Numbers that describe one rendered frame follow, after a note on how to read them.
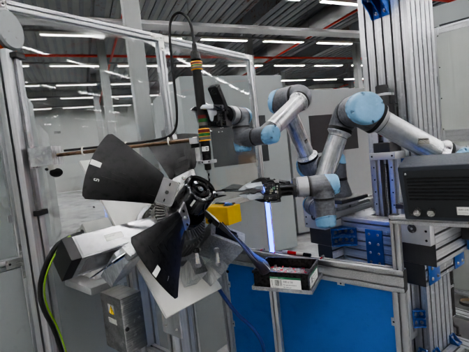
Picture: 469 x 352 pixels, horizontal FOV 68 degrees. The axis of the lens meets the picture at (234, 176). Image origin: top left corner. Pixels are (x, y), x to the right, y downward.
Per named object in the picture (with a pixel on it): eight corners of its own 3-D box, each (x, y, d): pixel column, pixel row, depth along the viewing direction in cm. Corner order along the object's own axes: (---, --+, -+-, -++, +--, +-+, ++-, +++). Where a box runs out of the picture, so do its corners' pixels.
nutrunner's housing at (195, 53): (202, 170, 126) (187, 42, 123) (204, 170, 130) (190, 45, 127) (212, 170, 126) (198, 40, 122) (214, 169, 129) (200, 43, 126)
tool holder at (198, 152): (190, 165, 125) (187, 137, 124) (195, 164, 132) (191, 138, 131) (215, 163, 124) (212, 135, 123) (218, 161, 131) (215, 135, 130)
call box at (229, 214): (206, 226, 178) (203, 206, 177) (219, 222, 185) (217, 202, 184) (229, 228, 167) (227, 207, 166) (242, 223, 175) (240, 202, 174)
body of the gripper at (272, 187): (262, 183, 123) (296, 179, 122) (262, 179, 132) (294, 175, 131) (264, 204, 124) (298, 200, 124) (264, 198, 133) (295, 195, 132)
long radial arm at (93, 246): (142, 233, 128) (155, 214, 121) (152, 250, 125) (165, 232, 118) (62, 257, 106) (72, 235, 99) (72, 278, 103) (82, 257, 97)
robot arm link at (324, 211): (329, 221, 136) (326, 193, 135) (340, 227, 125) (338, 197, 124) (310, 223, 135) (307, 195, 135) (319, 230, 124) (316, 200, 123)
